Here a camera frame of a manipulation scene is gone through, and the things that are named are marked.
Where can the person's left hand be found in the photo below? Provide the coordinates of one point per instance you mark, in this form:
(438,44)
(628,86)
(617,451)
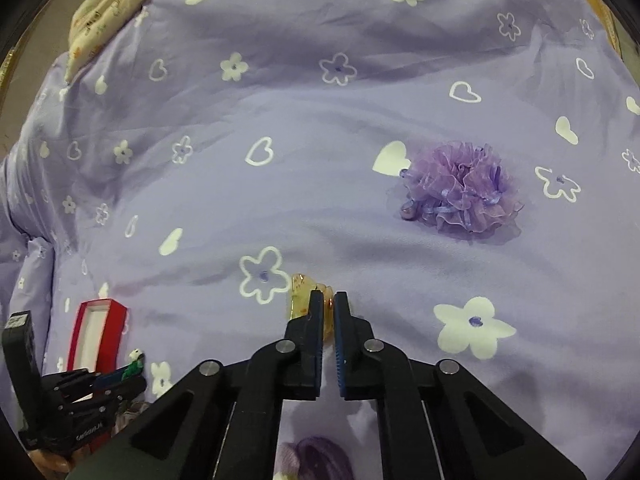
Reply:
(53,466)

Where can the purple ruffled flower scrunchie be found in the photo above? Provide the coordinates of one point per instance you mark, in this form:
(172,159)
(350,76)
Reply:
(459,186)

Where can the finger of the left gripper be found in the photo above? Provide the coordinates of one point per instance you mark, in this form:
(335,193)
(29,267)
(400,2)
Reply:
(110,394)
(85,380)

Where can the cream cartoon-print pillow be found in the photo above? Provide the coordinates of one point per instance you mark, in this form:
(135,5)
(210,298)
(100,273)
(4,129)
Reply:
(93,25)

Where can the red shallow box tray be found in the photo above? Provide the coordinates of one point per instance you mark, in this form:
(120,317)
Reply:
(96,336)

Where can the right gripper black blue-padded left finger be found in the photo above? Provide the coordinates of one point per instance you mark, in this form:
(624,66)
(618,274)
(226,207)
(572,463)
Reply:
(220,421)

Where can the purple bow hair clip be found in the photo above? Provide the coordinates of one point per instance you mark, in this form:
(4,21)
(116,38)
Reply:
(313,458)

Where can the orange blanket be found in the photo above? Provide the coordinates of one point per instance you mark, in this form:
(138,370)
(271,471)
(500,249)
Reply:
(606,18)

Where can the yellow translucent hair clip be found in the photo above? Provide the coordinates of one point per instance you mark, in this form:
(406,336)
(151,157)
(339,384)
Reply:
(299,296)

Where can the purple flower-print duvet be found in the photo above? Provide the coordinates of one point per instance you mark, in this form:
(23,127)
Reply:
(215,148)

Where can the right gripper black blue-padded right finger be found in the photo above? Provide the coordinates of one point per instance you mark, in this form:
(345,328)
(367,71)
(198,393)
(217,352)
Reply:
(437,421)

